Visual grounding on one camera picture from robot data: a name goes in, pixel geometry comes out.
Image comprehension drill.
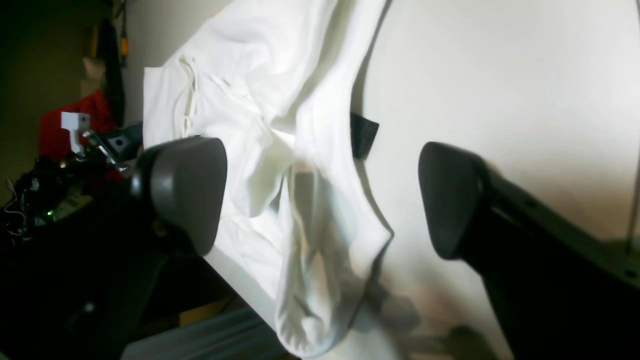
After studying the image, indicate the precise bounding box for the red object in background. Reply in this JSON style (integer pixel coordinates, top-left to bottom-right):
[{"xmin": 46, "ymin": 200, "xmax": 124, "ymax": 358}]
[{"xmin": 38, "ymin": 89, "xmax": 118, "ymax": 162}]

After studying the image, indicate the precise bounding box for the white printed T-shirt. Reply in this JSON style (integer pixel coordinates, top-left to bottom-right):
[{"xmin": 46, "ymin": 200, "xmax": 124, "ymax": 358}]
[{"xmin": 142, "ymin": 0, "xmax": 393, "ymax": 358}]

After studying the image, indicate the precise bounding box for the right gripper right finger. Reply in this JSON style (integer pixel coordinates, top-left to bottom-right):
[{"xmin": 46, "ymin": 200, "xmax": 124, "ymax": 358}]
[{"xmin": 418, "ymin": 142, "xmax": 640, "ymax": 360}]

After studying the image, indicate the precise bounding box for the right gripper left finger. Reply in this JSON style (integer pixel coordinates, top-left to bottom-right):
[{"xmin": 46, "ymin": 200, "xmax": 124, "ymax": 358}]
[{"xmin": 1, "ymin": 137, "xmax": 227, "ymax": 360}]

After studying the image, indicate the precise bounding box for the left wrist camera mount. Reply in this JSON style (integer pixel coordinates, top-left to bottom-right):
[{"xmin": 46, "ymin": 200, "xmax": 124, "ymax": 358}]
[{"xmin": 61, "ymin": 111, "xmax": 91, "ymax": 154}]

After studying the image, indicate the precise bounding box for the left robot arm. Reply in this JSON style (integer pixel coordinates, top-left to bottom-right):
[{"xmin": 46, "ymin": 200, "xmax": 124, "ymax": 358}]
[{"xmin": 1, "ymin": 121, "xmax": 143, "ymax": 239}]

